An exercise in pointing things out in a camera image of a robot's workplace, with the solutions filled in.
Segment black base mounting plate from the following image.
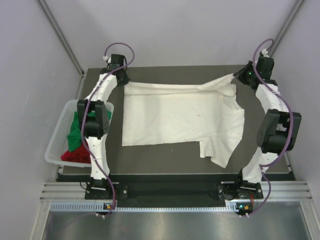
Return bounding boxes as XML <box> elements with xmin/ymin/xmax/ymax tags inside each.
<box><xmin>56</xmin><ymin>164</ymin><xmax>263</xmax><ymax>208</ymax></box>

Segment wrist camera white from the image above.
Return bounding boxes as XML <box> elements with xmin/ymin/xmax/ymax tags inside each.
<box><xmin>259</xmin><ymin>48</ymin><xmax>270</xmax><ymax>58</ymax></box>
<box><xmin>103</xmin><ymin>55</ymin><xmax>111</xmax><ymax>63</ymax></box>

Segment white plastic laundry basket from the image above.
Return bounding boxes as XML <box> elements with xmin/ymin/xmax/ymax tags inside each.
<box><xmin>44</xmin><ymin>99</ymin><xmax>109</xmax><ymax>169</ymax></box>

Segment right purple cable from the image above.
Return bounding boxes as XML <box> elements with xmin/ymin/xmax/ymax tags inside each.
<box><xmin>247</xmin><ymin>38</ymin><xmax>296</xmax><ymax>216</ymax></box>

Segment grey slotted cable duct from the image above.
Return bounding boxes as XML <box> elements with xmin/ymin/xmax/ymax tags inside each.
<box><xmin>49</xmin><ymin>201</ymin><xmax>255</xmax><ymax>214</ymax></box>

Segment purple cable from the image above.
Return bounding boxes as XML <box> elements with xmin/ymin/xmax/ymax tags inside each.
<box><xmin>84</xmin><ymin>42</ymin><xmax>136</xmax><ymax>216</ymax></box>
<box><xmin>247</xmin><ymin>38</ymin><xmax>296</xmax><ymax>216</ymax></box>

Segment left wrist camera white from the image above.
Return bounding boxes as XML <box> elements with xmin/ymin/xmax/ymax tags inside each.
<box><xmin>103</xmin><ymin>55</ymin><xmax>111</xmax><ymax>63</ymax></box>

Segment right aluminium frame post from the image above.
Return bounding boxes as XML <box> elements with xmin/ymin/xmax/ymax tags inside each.
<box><xmin>269</xmin><ymin>0</ymin><xmax>306</xmax><ymax>57</ymax></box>

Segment red t shirt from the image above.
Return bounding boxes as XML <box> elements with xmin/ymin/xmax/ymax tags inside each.
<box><xmin>60</xmin><ymin>143</ymin><xmax>91</xmax><ymax>164</ymax></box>

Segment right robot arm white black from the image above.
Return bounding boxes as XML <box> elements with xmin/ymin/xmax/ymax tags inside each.
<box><xmin>232</xmin><ymin>54</ymin><xmax>302</xmax><ymax>199</ymax></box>

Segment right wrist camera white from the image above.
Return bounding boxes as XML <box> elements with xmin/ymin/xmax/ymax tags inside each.
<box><xmin>259</xmin><ymin>48</ymin><xmax>270</xmax><ymax>58</ymax></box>

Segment left aluminium frame post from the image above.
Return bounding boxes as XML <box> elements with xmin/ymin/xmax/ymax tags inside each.
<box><xmin>36</xmin><ymin>0</ymin><xmax>87</xmax><ymax>77</ymax></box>

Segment green t shirt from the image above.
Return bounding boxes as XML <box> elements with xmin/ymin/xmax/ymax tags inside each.
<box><xmin>66</xmin><ymin>109</ymin><xmax>112</xmax><ymax>152</ymax></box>

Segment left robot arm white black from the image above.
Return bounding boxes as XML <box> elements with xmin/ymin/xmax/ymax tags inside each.
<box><xmin>77</xmin><ymin>54</ymin><xmax>130</xmax><ymax>200</ymax></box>

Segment white t shirt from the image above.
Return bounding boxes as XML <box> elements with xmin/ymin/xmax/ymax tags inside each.
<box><xmin>122</xmin><ymin>74</ymin><xmax>245</xmax><ymax>168</ymax></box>

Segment aluminium frame post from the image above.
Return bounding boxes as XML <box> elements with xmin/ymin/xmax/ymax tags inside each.
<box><xmin>269</xmin><ymin>0</ymin><xmax>306</xmax><ymax>57</ymax></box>
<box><xmin>36</xmin><ymin>0</ymin><xmax>87</xmax><ymax>77</ymax></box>

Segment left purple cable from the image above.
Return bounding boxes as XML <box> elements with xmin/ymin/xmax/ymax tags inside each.
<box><xmin>84</xmin><ymin>42</ymin><xmax>136</xmax><ymax>216</ymax></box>

